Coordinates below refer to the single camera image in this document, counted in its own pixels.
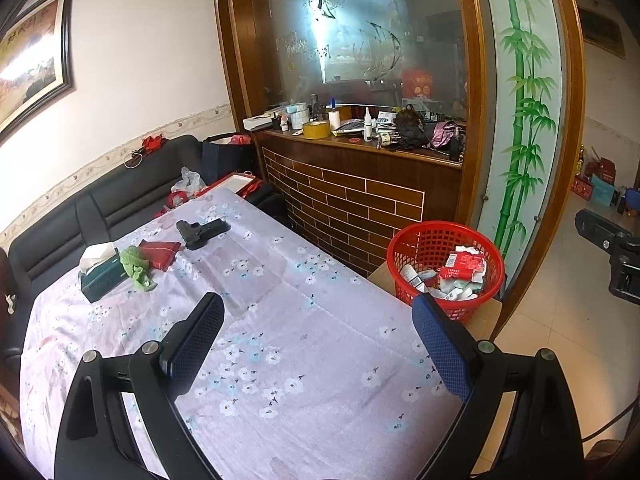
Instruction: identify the torn red packet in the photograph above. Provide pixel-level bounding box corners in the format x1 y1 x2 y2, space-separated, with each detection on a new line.
439 252 487 283

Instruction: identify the black bundle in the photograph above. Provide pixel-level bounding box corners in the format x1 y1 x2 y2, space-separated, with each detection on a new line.
395 110 432 151

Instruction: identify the white flat box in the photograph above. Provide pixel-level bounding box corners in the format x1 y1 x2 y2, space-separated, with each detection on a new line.
243 115 281 132

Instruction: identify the navy shopping bag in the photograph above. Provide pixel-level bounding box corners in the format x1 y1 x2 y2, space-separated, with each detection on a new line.
201 132 256 188

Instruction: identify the black toy pistol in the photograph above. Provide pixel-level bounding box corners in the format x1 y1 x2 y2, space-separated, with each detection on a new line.
176 218 232 251

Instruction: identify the dark framed wall picture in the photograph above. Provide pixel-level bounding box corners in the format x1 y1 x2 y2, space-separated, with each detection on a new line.
582 7 628 58

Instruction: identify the red plastic basket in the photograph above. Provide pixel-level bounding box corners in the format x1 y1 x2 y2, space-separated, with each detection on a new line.
387 221 506 323

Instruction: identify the bamboo-print glass panel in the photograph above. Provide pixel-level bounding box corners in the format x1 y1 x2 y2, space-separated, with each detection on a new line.
472 0 576 271

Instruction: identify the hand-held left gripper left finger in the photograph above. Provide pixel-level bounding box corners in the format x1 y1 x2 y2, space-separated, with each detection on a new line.
54 291 226 480

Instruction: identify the white plastic bag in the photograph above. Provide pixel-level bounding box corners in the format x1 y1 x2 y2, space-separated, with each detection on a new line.
171 166 207 196

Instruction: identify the red poster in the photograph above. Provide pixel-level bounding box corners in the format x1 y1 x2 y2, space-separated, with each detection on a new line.
402 69 434 99

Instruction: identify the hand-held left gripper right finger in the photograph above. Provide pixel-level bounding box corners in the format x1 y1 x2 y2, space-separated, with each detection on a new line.
411 291 586 480

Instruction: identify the white label roll stack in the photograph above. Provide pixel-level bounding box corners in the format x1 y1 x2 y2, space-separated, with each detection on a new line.
285 102 312 131

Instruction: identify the red pouch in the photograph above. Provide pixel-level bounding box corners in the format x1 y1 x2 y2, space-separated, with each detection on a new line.
137 240 182 272

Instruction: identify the green tissue box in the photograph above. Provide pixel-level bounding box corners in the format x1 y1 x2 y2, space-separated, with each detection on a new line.
79 242 122 304

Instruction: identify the floral purple tablecloth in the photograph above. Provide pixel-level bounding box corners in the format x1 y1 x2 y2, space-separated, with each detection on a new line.
20 187 466 480

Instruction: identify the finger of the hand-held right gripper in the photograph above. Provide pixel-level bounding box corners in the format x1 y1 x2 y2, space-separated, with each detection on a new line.
575 208 633 251

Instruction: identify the wooden brick-pattern counter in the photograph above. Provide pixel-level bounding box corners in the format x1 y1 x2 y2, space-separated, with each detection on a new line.
252 127 468 281

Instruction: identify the frosted glass partition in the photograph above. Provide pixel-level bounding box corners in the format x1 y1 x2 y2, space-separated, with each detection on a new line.
212 0 486 136

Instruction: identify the framed painting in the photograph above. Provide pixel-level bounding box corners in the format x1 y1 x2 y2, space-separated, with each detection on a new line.
0 0 76 146

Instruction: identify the black leather sofa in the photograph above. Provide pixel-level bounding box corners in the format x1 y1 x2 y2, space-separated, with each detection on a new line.
7 134 291 301

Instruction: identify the green cloth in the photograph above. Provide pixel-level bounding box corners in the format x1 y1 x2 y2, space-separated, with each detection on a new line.
119 246 158 292

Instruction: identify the red white gift box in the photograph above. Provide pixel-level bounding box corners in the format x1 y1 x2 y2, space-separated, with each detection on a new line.
197 172 273 201

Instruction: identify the teal box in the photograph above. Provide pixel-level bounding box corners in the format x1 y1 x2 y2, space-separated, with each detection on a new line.
590 175 619 207

